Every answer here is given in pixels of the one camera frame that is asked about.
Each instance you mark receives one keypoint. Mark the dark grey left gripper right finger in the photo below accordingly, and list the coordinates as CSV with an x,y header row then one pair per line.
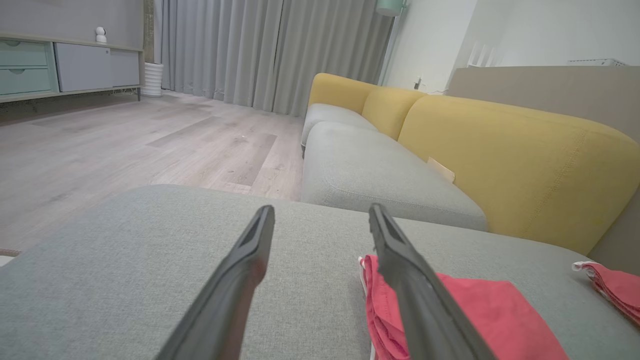
x,y
425,310

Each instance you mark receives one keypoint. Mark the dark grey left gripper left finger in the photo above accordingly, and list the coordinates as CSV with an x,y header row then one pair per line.
x,y
225,300

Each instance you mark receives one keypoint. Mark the red and white basketball jersey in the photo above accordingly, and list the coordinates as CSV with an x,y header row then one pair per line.
x,y
500,320

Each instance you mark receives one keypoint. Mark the red shorts with white trim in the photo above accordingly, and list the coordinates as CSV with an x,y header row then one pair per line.
x,y
620,290

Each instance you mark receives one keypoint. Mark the large grey sofa cushion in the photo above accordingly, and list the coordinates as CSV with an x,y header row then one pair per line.
x,y
125,275

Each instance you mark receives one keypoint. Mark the beige paper tag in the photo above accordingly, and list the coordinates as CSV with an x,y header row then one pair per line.
x,y
442,170

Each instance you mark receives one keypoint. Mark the grey sofa seat cushion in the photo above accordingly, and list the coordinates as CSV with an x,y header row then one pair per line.
x,y
327,114
370,170

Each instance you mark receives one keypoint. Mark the brown-edged floor rug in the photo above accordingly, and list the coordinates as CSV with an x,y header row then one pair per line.
x,y
7,252

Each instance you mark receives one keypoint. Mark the white ribbed pot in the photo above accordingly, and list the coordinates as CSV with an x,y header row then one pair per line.
x,y
152,80

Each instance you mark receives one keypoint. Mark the grey pleated curtain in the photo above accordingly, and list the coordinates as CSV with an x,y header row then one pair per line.
x,y
250,50

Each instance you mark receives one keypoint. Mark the white slatted rack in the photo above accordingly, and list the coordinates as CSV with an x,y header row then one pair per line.
x,y
480,56

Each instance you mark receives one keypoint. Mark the grey and green sideboard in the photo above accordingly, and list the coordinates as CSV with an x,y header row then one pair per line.
x,y
80,67

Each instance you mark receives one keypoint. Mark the white grille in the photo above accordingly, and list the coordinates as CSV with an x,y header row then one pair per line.
x,y
597,62

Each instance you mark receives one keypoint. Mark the floor lamp with teal shade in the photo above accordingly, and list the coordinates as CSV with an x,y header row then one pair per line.
x,y
390,6

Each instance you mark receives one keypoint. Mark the wall socket with plug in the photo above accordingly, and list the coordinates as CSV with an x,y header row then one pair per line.
x,y
418,83

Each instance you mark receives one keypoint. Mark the small white security camera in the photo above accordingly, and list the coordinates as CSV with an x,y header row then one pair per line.
x,y
100,35

